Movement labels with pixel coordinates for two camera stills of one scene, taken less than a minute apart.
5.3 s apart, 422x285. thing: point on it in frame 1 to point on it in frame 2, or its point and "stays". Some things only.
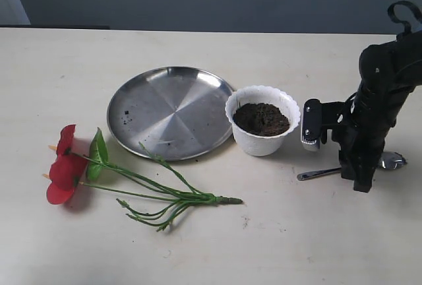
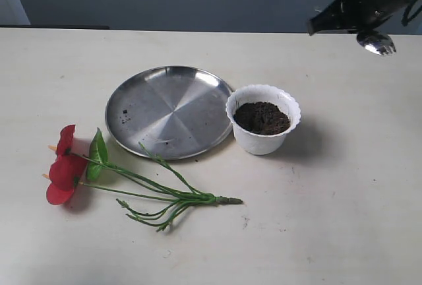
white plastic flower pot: x=261 y=116 stays
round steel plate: x=178 y=112 stays
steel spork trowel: x=388 y=160 to x=379 y=43
